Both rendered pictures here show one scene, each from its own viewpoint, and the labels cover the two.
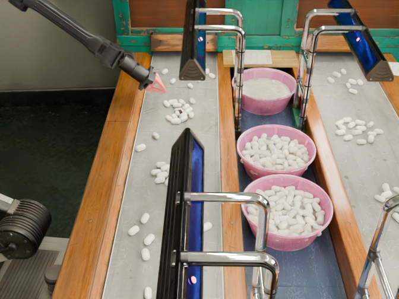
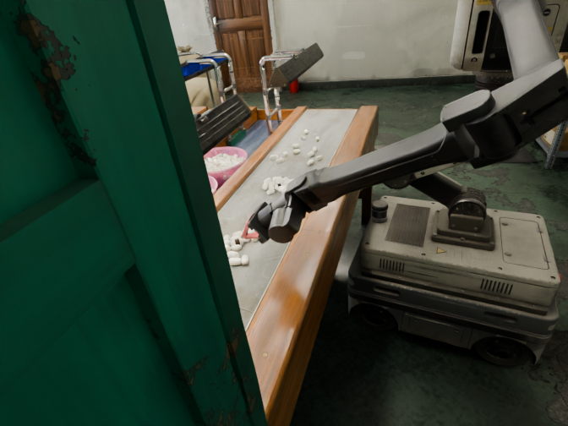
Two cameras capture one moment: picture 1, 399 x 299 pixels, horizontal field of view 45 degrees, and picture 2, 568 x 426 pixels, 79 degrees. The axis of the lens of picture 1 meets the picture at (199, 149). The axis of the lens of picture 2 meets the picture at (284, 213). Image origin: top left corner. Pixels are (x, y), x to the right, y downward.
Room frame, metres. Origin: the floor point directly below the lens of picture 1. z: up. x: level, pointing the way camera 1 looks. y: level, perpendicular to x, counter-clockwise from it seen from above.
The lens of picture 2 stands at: (2.28, 0.52, 1.37)
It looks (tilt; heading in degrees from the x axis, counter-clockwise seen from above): 33 degrees down; 201
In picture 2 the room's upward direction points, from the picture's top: 7 degrees counter-clockwise
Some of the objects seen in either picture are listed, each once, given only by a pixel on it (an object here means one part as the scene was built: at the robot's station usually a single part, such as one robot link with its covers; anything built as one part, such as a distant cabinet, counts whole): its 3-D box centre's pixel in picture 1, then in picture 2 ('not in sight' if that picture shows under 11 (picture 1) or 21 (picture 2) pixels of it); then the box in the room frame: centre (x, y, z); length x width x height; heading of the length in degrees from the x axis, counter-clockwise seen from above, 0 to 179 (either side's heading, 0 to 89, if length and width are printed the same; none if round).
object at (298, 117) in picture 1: (326, 75); not in sight; (1.59, -0.46, 0.90); 0.20 x 0.19 x 0.45; 179
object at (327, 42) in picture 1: (335, 42); not in sight; (2.03, -0.61, 0.83); 0.30 x 0.06 x 0.07; 89
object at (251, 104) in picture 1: (263, 92); not in sight; (1.76, -0.27, 0.72); 0.27 x 0.27 x 0.10
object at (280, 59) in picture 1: (259, 58); not in sight; (1.98, -0.27, 0.77); 0.33 x 0.15 x 0.01; 89
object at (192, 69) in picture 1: (194, 28); (186, 142); (1.60, 0.02, 1.08); 0.62 x 0.08 x 0.07; 179
